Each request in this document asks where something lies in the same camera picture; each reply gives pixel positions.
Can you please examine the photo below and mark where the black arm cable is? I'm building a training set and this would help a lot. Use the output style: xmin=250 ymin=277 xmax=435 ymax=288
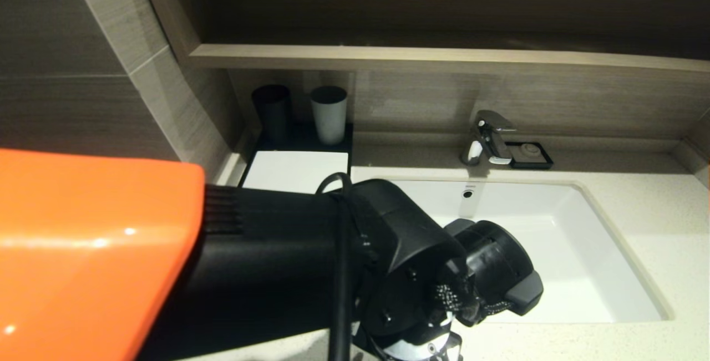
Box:
xmin=315 ymin=172 xmax=356 ymax=361

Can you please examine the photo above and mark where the black box with white lid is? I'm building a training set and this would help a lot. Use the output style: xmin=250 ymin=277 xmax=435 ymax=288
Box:
xmin=241 ymin=123 xmax=354 ymax=195

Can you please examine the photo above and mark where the wooden wall shelf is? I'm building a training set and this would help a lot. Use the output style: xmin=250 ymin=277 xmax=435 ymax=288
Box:
xmin=187 ymin=44 xmax=710 ymax=76

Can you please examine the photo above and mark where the black soap dish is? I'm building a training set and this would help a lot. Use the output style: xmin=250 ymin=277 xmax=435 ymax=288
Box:
xmin=504 ymin=142 xmax=554 ymax=171

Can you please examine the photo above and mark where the grey cup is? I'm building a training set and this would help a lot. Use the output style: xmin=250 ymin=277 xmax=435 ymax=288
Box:
xmin=310 ymin=85 xmax=348 ymax=146

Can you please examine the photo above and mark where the black cup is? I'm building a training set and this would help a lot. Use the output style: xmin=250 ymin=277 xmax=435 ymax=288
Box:
xmin=251 ymin=85 xmax=292 ymax=148

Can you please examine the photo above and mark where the white sink basin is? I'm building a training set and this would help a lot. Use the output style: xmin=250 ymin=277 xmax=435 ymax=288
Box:
xmin=388 ymin=178 xmax=674 ymax=326

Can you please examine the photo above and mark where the chrome faucet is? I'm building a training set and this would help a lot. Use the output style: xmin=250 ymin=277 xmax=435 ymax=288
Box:
xmin=459 ymin=110 xmax=518 ymax=167

